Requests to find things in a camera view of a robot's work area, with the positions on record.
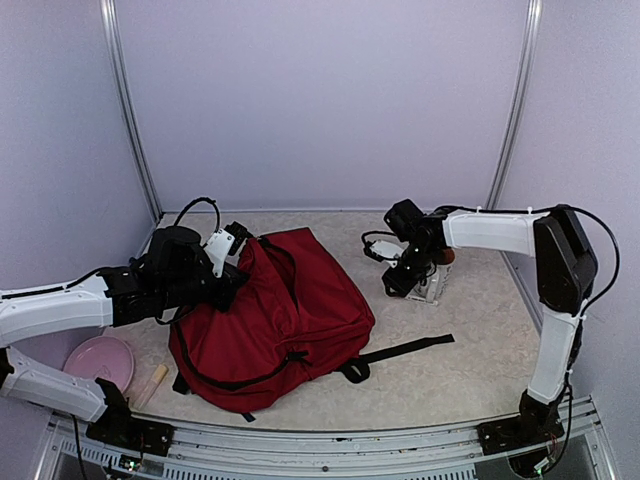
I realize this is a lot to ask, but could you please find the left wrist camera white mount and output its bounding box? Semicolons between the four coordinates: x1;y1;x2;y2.
203;221;253;279

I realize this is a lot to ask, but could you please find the aluminium corner post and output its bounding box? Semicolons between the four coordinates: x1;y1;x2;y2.
485;0;543;209
99;0;163;224

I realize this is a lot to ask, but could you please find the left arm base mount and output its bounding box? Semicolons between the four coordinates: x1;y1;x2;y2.
86;378;174;457

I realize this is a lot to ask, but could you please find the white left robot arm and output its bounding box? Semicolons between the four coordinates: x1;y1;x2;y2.
1;226;247;445

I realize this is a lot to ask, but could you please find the yellow capped clear tube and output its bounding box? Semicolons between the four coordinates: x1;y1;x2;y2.
134;364;169;410

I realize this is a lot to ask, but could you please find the pink plastic plate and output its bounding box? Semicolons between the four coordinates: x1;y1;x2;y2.
63;336;135;392

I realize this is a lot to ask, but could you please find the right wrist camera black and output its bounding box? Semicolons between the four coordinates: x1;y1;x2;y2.
360;230;403;268

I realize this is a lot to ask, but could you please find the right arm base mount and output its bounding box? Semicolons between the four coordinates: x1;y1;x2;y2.
476;391;564;455

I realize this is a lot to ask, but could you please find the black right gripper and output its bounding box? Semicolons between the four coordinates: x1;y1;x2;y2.
382;241;441;297

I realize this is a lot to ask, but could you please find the aluminium front frame rail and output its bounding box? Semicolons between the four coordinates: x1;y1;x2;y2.
31;397;620;479

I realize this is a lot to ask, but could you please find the white floral mug orange inside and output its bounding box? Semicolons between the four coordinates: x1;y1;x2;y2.
407;248;455;305

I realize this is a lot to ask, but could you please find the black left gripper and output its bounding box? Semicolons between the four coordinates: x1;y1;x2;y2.
159;254;250;312

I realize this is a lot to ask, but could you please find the aluminium corner post left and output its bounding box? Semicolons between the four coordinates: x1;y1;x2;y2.
99;0;163;224

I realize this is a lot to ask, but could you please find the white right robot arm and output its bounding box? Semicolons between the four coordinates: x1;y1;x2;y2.
366;199;598;405

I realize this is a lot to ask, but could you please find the dark red student backpack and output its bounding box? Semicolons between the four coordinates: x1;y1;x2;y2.
169;228;454;415

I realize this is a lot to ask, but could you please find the aluminium corner post right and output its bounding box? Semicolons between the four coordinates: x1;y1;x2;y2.
485;0;543;209

